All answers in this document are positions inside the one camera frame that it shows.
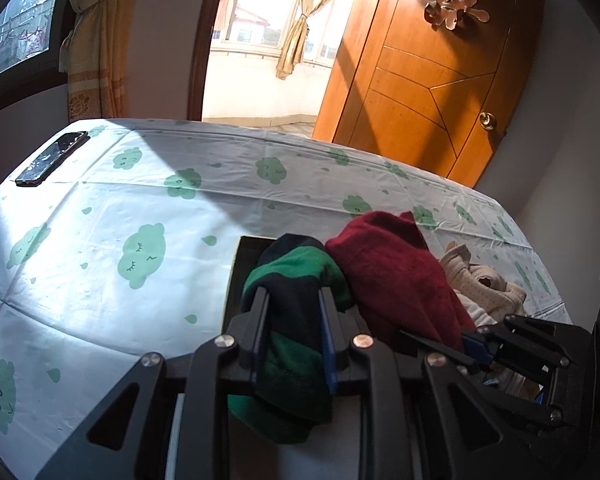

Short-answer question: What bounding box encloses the black smartphone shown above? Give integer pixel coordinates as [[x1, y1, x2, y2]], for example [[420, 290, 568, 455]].
[[15, 130, 91, 188]]

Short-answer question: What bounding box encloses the orange wooden door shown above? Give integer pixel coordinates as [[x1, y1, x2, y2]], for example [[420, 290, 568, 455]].
[[312, 0, 548, 191]]

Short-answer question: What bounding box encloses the pink underwear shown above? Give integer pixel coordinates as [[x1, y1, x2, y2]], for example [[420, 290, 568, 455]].
[[472, 266, 511, 292]]

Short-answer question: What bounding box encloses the balcony window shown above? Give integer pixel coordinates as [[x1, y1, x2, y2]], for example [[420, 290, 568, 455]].
[[211, 0, 343, 68]]

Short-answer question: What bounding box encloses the paper cutout door decoration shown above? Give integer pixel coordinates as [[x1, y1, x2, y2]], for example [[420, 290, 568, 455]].
[[424, 0, 492, 31]]

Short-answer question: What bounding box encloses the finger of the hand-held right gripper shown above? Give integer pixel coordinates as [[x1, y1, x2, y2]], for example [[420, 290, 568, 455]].
[[460, 312, 591, 378], [399, 329, 568, 431]]

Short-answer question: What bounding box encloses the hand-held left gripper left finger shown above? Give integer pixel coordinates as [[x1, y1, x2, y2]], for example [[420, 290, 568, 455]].
[[35, 285, 273, 480]]

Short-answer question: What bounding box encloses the sliding window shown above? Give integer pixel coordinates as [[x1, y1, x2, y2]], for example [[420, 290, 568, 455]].
[[0, 0, 68, 123]]

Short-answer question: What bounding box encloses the pale balcony curtain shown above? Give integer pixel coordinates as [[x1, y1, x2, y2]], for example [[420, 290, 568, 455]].
[[275, 0, 361, 81]]

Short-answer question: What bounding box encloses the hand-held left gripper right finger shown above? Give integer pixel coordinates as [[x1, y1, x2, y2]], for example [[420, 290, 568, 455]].
[[317, 287, 548, 480]]

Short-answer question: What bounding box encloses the yellow checked curtain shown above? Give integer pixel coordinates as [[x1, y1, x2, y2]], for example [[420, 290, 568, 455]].
[[59, 0, 153, 122]]

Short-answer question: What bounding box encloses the white cloud print tablecloth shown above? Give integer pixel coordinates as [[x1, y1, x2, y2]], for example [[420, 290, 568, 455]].
[[0, 117, 573, 461]]

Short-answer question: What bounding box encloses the cream dotted underwear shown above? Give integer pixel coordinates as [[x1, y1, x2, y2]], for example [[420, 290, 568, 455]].
[[437, 242, 528, 328]]

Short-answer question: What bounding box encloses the green sock roll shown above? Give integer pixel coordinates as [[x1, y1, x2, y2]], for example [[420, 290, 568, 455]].
[[227, 232, 356, 446]]

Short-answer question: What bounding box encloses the cardboard box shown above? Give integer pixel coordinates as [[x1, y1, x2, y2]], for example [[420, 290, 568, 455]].
[[219, 234, 281, 341]]

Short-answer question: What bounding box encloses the maroon underwear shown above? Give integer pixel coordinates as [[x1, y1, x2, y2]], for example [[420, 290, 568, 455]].
[[325, 210, 478, 353]]

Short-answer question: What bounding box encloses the brown wooden door frame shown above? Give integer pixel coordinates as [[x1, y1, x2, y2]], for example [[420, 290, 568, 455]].
[[187, 0, 241, 122]]

